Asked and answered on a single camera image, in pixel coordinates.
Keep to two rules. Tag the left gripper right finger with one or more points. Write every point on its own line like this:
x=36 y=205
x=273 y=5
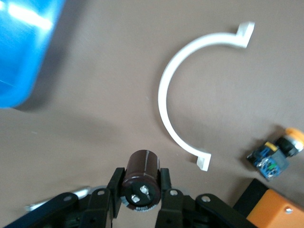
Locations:
x=180 y=211

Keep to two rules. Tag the blue plastic tray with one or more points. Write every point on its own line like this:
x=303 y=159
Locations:
x=21 y=52

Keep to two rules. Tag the brown table cover mat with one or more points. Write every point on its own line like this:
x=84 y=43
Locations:
x=107 y=95

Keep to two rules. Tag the orange cap pushbutton blue block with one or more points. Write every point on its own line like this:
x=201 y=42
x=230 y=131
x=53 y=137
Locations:
x=270 y=161

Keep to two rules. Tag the orange single-hole button box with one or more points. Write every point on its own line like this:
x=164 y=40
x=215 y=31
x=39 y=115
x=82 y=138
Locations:
x=275 y=209

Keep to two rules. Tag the dark brown cylindrical capacitor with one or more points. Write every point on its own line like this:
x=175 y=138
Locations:
x=142 y=173

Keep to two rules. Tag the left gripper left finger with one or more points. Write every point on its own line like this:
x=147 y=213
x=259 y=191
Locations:
x=95 y=209

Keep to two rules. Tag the perforated metal power supply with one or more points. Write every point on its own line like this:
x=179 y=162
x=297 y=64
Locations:
x=79 y=192

